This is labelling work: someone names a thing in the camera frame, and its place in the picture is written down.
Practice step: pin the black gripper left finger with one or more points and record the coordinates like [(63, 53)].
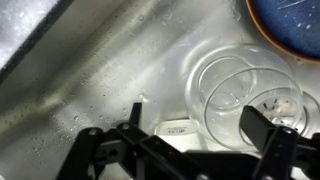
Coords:
[(133, 150)]

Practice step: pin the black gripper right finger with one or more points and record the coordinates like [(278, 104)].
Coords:
[(283, 153)]

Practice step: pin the clear drinking glass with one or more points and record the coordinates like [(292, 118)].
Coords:
[(200, 90)]

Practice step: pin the metal sink drain strainer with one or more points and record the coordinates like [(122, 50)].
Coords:
[(312, 113)]

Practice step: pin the stainless steel sink basin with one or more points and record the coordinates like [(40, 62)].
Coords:
[(100, 66)]

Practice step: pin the white ceramic mug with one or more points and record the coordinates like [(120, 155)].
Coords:
[(176, 131)]

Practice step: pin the small yellow food scrap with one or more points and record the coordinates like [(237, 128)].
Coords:
[(143, 97)]

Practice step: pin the blue plate with brown rim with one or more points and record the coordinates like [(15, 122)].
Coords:
[(293, 26)]

